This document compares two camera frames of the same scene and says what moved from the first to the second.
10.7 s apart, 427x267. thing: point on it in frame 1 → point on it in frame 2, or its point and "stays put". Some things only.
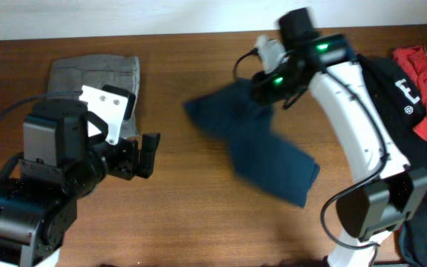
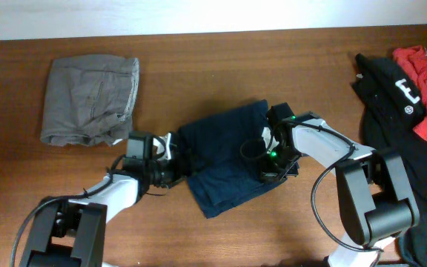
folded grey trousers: (68, 74) stays put
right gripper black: (261, 80) → (270, 173)
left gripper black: (130, 165) → (179, 170)
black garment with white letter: (425, 238) stays put
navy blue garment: (262, 161) → (223, 157)
